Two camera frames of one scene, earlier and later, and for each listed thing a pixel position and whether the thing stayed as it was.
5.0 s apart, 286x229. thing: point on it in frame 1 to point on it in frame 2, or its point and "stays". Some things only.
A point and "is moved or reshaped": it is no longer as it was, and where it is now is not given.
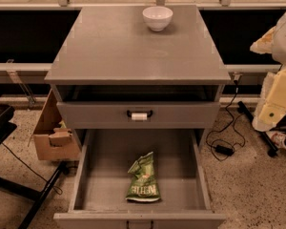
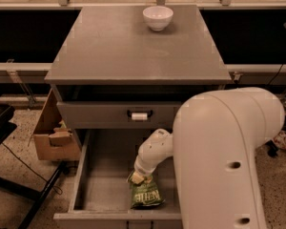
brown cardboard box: x=54 y=140 stays
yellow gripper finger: x=271 y=114 to x=148 y=179
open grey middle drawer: x=98 y=196 stays
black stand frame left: x=0 y=126 stays
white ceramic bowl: x=157 y=17 stays
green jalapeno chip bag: x=143 y=185 is moved or reshaped
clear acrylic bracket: x=16 y=78 stays
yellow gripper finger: x=283 y=90 to x=136 y=177
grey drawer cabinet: x=138 y=68 stays
